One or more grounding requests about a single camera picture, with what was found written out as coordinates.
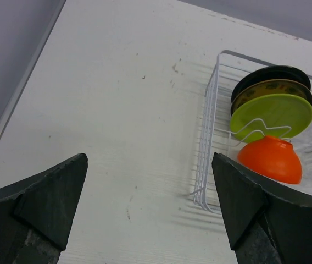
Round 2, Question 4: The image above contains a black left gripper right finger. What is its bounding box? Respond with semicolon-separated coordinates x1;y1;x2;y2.
212;153;312;263

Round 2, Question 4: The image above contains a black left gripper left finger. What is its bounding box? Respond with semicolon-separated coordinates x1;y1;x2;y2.
0;153;88;263

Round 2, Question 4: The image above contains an orange bowl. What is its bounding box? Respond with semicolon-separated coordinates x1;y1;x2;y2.
237;136;303;184

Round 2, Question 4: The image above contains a lime green plate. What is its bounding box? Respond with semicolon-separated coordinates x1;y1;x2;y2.
229;93;312;143

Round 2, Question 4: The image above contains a yellow patterned plate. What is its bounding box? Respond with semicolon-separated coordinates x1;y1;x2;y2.
230;79;312;115

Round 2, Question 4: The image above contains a black plate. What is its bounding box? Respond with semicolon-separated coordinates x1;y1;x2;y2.
231;65;311;102

